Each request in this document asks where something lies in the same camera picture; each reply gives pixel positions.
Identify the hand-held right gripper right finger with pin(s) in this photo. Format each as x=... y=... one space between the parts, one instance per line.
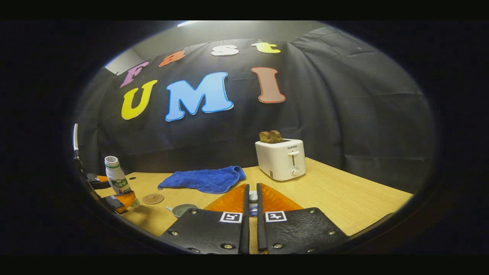
x=294 y=231

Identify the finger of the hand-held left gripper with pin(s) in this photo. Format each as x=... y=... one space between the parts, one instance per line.
x=120 y=202
x=97 y=181

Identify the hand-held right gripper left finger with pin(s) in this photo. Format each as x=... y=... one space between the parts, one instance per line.
x=214 y=233

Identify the white plastic water bottle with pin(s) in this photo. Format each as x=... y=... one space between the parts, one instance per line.
x=116 y=175

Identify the round wooden coaster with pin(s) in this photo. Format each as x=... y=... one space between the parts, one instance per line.
x=153 y=199

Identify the white and blue teacup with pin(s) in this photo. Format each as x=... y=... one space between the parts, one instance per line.
x=183 y=210

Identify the white teacup lid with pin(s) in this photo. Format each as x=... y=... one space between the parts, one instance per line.
x=253 y=198

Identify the blue towel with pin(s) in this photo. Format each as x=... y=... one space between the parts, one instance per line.
x=206 y=178

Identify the white toaster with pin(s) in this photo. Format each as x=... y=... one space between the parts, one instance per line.
x=279 y=160

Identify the black backdrop cloth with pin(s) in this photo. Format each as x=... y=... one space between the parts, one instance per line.
x=324 y=114

